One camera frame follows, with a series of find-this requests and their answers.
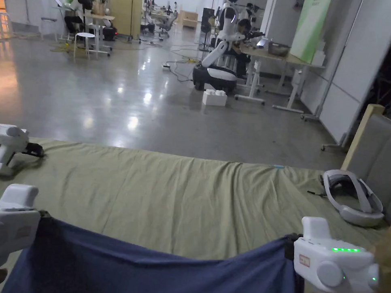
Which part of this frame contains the white box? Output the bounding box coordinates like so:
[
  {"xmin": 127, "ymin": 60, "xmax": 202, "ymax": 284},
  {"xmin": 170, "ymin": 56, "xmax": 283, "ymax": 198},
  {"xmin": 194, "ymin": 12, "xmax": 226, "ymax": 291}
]
[{"xmin": 202, "ymin": 88, "xmax": 228, "ymax": 107}]

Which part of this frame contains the grey padded headboard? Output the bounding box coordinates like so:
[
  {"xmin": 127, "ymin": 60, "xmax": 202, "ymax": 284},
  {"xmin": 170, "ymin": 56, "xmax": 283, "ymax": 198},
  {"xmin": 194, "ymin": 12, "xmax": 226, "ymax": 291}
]
[{"xmin": 339, "ymin": 102, "xmax": 391, "ymax": 224}]

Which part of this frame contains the wooden cabinet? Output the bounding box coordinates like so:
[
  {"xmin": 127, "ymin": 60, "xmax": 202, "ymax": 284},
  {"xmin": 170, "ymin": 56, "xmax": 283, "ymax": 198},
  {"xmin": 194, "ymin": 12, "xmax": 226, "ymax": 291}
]
[{"xmin": 179, "ymin": 10, "xmax": 199, "ymax": 30}]

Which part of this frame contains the bed with pale green sheet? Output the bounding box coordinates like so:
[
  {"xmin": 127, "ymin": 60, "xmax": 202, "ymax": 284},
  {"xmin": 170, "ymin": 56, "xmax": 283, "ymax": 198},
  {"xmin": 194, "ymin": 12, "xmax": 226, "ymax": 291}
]
[{"xmin": 0, "ymin": 136, "xmax": 391, "ymax": 293}]

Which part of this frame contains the spare white hand-held gripper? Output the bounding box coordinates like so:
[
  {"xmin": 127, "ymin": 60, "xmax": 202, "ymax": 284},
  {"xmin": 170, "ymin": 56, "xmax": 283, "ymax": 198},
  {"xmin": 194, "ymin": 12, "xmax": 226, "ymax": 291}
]
[{"xmin": 0, "ymin": 123, "xmax": 46, "ymax": 179}]

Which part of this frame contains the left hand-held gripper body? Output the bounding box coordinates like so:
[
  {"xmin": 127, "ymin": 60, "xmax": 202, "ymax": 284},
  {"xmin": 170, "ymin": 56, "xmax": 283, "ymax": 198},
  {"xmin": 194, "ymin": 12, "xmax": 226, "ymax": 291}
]
[{"xmin": 0, "ymin": 183, "xmax": 53, "ymax": 273}]

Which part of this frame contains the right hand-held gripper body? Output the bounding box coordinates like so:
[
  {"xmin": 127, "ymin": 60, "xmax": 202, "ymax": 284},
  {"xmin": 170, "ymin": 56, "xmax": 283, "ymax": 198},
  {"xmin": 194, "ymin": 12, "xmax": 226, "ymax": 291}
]
[{"xmin": 283, "ymin": 216, "xmax": 383, "ymax": 293}]

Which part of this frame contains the white headset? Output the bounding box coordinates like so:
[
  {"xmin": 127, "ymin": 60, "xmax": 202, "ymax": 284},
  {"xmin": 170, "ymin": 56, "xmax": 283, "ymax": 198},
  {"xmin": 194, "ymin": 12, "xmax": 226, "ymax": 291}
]
[{"xmin": 317, "ymin": 168, "xmax": 387, "ymax": 228}]

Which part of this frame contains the dark blue shirt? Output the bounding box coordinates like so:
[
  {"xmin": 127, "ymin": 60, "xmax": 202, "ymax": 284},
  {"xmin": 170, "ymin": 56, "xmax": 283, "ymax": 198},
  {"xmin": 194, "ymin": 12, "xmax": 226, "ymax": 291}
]
[{"xmin": 1, "ymin": 213, "xmax": 309, "ymax": 293}]

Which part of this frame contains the white table with items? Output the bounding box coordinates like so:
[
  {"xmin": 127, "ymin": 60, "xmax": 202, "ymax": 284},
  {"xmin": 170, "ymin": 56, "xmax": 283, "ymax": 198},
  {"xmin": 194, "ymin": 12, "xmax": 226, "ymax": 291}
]
[{"xmin": 50, "ymin": 0, "xmax": 117, "ymax": 58}]

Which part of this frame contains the white robot with black base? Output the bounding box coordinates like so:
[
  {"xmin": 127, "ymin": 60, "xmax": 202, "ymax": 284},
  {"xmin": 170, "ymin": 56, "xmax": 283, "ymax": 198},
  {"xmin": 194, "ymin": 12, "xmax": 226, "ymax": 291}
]
[{"xmin": 191, "ymin": 0, "xmax": 242, "ymax": 92}]

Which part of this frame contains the wooden desk with white legs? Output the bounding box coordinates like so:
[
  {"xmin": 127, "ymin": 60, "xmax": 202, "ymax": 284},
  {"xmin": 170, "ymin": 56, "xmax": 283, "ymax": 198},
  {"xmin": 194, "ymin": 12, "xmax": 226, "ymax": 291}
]
[{"xmin": 233, "ymin": 38, "xmax": 328, "ymax": 122}]

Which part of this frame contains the white round stool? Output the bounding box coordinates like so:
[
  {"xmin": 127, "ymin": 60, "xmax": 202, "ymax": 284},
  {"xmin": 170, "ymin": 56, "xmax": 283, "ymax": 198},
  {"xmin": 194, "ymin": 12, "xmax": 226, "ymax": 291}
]
[{"xmin": 72, "ymin": 32, "xmax": 96, "ymax": 61}]

